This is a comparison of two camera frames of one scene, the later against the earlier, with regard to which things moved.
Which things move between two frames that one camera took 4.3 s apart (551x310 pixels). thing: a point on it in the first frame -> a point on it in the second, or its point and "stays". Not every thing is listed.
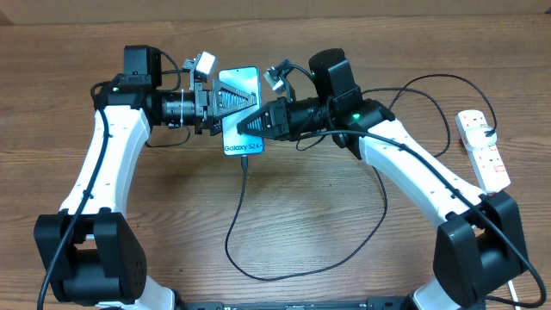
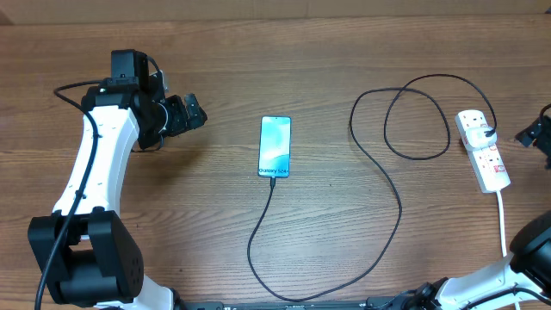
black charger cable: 396,99 -> 493,131
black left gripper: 208,107 -> 180,120
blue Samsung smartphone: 236,144 -> 275,143
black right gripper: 278,127 -> 540,135
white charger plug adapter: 478,139 stays
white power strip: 487,163 stays
